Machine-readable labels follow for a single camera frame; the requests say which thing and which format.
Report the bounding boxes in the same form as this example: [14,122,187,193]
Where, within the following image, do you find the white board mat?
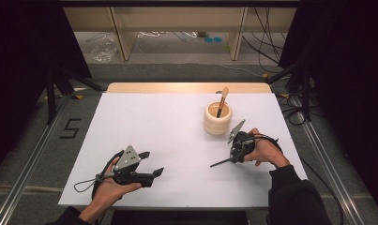
[57,92,319,209]

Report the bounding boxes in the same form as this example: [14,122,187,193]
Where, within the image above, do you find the black floor cable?
[298,156,345,225]

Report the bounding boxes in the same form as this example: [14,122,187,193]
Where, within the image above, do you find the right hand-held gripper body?
[227,118,257,157]

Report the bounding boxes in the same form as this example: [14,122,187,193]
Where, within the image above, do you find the aluminium floor rail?
[0,93,70,225]
[289,93,368,225]

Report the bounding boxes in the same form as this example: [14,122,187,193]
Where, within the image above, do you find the black curtain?
[278,0,378,217]
[0,0,93,181]

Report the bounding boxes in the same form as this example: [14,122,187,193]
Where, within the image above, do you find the hanging black cables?
[241,7,288,74]

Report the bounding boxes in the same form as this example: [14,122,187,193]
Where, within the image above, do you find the black metal stand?
[45,65,105,127]
[265,60,313,123]

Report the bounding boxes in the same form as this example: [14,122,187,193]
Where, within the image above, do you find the person's left hand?
[90,157,143,214]

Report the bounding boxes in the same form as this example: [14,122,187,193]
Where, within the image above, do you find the large black gold makeup brush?
[216,86,230,119]

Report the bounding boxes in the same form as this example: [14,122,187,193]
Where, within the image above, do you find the clear plastic bag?
[89,33,119,64]

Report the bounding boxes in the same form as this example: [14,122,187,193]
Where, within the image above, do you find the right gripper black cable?
[251,132,284,154]

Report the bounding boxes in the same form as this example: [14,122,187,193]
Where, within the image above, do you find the cream ribbed brush holder cup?
[203,100,234,137]

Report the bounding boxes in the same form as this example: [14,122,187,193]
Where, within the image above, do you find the wooden board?
[106,82,272,95]

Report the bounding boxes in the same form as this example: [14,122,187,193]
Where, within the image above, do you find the light wooden shelf unit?
[64,6,297,62]

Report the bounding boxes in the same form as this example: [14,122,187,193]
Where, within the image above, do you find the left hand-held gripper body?
[112,144,155,188]

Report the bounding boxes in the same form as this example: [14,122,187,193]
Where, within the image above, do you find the coiled black floor cables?
[276,93,326,127]

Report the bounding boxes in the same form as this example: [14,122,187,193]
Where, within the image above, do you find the small thin black makeup brush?
[209,157,234,169]

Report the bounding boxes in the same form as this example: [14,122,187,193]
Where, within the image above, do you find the person's right hand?
[244,127,291,171]

